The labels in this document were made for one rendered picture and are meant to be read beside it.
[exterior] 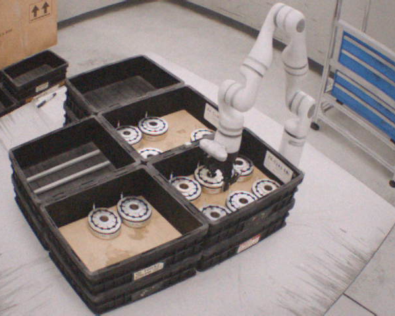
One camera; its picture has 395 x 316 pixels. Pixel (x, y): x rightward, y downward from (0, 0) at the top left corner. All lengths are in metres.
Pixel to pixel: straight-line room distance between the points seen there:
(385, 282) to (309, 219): 1.10
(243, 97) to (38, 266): 0.82
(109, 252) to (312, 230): 0.75
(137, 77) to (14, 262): 1.07
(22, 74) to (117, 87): 1.06
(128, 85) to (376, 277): 1.70
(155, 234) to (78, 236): 0.24
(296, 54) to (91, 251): 0.85
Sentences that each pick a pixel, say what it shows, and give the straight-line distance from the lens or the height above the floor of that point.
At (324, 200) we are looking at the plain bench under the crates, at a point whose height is 0.70.
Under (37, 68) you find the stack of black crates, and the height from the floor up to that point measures 0.49.
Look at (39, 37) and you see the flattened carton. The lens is 4.43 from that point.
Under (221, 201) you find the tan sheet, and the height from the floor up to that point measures 0.83.
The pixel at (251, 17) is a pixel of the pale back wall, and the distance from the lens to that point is 4.92.
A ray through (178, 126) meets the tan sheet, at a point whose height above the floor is 0.83.
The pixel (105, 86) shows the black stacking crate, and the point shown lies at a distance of 2.17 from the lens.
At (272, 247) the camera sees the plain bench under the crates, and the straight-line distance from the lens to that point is 1.76.
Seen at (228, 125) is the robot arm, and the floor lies 1.08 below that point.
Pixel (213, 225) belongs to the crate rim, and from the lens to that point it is 1.46.
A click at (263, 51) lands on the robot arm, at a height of 1.31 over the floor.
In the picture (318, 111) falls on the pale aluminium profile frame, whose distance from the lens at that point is 3.68.
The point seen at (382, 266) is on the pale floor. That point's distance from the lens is 2.91.
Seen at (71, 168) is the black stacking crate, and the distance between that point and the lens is 1.74.
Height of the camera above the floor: 1.93
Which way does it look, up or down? 37 degrees down
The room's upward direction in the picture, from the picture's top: 10 degrees clockwise
